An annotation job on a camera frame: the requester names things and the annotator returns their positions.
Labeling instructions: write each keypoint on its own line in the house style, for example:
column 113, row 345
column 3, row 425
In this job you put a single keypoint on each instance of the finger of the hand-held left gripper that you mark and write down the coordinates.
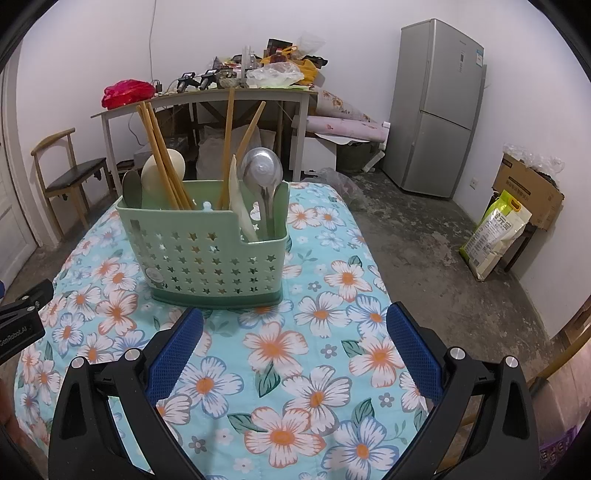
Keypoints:
column 25, row 300

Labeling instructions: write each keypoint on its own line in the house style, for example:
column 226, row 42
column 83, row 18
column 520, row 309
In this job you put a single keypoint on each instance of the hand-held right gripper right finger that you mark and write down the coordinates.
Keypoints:
column 415, row 350

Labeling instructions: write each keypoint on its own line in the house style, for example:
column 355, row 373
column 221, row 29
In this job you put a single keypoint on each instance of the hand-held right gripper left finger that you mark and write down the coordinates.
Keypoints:
column 178, row 350

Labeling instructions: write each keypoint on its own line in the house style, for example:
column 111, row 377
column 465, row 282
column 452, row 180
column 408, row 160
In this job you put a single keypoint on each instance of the green plastic utensil holder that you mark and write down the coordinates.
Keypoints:
column 131, row 221

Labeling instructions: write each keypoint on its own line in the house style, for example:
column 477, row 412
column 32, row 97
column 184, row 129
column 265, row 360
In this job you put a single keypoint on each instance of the cream plastic spoon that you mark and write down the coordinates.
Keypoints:
column 150, row 177

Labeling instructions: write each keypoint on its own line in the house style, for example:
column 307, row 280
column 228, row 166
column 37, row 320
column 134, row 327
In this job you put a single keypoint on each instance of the bundle of wooden chopsticks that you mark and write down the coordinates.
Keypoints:
column 159, row 147

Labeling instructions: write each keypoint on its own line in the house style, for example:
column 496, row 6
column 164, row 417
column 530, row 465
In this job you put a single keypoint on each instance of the white panelled door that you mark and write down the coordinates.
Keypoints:
column 11, row 207

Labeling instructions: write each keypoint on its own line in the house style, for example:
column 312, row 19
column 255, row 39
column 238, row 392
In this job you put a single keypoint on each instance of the floral blue blanket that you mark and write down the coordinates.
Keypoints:
column 286, row 350

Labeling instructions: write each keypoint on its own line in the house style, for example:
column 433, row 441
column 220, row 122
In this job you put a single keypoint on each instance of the wooden chair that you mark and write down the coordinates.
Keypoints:
column 76, row 173

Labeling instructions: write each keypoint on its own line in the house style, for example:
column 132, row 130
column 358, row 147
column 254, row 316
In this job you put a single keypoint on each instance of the yellow green rice bag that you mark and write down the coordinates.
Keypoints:
column 496, row 235

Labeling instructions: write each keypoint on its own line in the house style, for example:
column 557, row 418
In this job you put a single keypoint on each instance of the crumpled floor plastic bag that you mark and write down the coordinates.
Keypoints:
column 341, row 184

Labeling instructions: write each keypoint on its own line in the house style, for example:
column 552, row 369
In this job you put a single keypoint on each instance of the cardboard box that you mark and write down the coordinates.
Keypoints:
column 526, row 189

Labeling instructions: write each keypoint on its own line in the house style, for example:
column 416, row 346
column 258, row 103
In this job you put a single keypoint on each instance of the white sack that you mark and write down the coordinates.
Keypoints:
column 212, row 147

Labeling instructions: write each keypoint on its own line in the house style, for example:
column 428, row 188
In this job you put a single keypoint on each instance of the red plastic bag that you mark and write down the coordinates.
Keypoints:
column 127, row 92

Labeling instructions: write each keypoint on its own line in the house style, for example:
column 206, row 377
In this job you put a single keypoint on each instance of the pink rolled mat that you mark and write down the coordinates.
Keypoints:
column 346, row 129

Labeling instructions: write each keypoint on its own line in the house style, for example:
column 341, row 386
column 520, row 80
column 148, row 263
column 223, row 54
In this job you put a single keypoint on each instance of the grey table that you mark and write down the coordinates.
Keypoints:
column 194, row 96

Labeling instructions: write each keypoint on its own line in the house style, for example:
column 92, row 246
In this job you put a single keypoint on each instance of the floral rolled mat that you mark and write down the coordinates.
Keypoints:
column 339, row 104

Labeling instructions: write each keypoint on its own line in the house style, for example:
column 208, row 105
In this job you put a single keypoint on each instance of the grey refrigerator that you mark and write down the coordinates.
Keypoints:
column 434, row 92

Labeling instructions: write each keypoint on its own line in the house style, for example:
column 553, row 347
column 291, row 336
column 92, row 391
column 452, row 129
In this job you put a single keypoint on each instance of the clear plastic bag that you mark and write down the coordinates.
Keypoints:
column 277, row 76

